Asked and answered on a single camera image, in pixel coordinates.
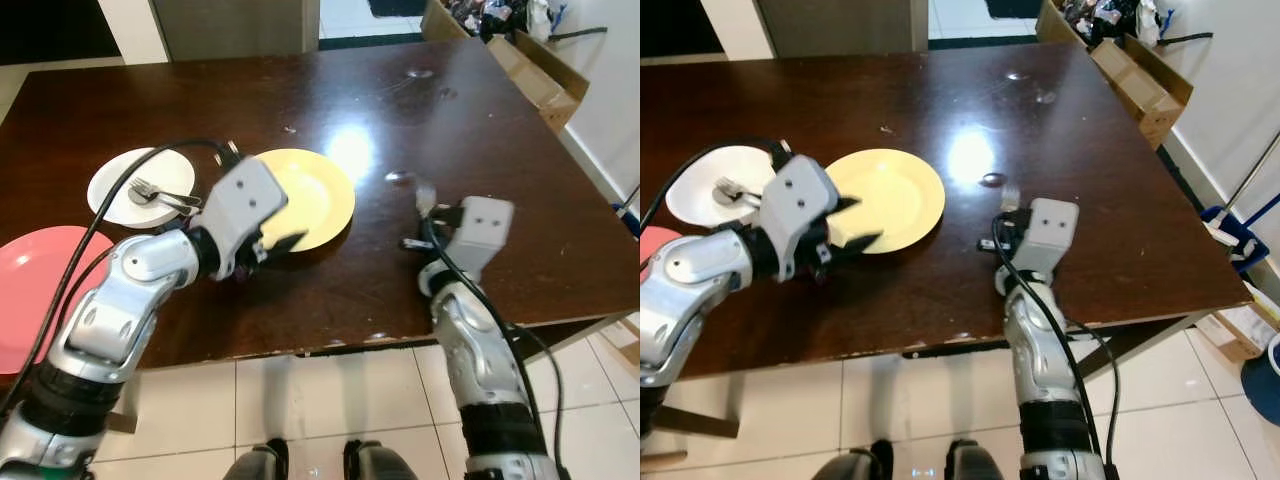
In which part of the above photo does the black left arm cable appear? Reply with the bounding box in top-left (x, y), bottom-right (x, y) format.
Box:
top-left (0, 138), bottom-right (241, 416)
top-left (640, 138), bottom-right (793, 229)

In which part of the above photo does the white round plate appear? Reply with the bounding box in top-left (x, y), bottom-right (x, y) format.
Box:
top-left (665, 146), bottom-right (777, 229)
top-left (87, 148), bottom-right (197, 229)

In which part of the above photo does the small cardboard box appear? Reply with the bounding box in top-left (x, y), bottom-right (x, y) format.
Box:
top-left (600, 315), bottom-right (641, 369)
top-left (1195, 300), bottom-right (1280, 363)

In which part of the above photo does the dark blue bin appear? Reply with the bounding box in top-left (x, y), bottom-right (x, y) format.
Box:
top-left (1240, 335), bottom-right (1280, 428)

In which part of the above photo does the yellow round plate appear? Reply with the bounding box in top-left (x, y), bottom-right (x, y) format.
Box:
top-left (826, 149), bottom-right (946, 254)
top-left (248, 149), bottom-right (356, 253)

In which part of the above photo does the grey door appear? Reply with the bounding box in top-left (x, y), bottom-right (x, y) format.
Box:
top-left (150, 0), bottom-right (321, 61)
top-left (755, 0), bottom-right (929, 58)

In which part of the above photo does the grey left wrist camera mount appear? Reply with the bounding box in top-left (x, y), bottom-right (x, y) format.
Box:
top-left (200, 157), bottom-right (289, 276)
top-left (762, 155), bottom-right (841, 273)

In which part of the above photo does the pink round plate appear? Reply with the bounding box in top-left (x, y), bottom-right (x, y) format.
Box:
top-left (640, 226), bottom-right (683, 273)
top-left (0, 226), bottom-right (116, 376)

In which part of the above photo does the black robot leg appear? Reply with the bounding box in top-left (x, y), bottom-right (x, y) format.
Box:
top-left (812, 440), bottom-right (895, 480)
top-left (343, 440), bottom-right (421, 480)
top-left (225, 440), bottom-right (291, 480)
top-left (945, 440), bottom-right (1021, 480)

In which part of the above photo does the open brown cardboard box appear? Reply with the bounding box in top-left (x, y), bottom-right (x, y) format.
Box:
top-left (420, 0), bottom-right (591, 133)
top-left (1035, 0), bottom-right (1194, 151)

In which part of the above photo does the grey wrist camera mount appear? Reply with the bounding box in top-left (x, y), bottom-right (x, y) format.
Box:
top-left (445, 197), bottom-right (515, 278)
top-left (762, 155), bottom-right (841, 273)
top-left (200, 157), bottom-right (289, 276)
top-left (1020, 198), bottom-right (1081, 278)

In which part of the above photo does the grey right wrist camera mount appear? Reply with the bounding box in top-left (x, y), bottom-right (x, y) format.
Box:
top-left (445, 197), bottom-right (515, 278)
top-left (1020, 198), bottom-right (1081, 278)

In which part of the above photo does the black left robot leg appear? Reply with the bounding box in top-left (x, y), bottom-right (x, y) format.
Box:
top-left (812, 440), bottom-right (895, 480)
top-left (225, 440), bottom-right (291, 480)

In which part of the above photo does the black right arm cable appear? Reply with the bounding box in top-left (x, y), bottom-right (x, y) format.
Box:
top-left (420, 212), bottom-right (567, 480)
top-left (990, 215), bottom-right (1123, 476)

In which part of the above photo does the silver fork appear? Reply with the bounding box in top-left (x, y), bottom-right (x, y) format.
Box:
top-left (130, 178), bottom-right (203, 217)
top-left (712, 178), bottom-right (767, 207)

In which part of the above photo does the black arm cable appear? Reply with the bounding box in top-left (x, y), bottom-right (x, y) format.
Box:
top-left (0, 138), bottom-right (241, 416)
top-left (640, 138), bottom-right (793, 229)
top-left (420, 212), bottom-right (567, 480)
top-left (990, 215), bottom-right (1123, 476)

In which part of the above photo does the blue mop with metal handle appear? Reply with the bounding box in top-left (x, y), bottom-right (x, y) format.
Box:
top-left (610, 185), bottom-right (641, 239)
top-left (1200, 130), bottom-right (1280, 277)

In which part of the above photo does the pile of rubbish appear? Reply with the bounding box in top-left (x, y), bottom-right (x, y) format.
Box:
top-left (1060, 0), bottom-right (1173, 46)
top-left (448, 0), bottom-right (563, 43)

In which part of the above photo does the black right robot leg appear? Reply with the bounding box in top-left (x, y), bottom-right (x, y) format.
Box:
top-left (343, 440), bottom-right (421, 480)
top-left (945, 440), bottom-right (1021, 480)

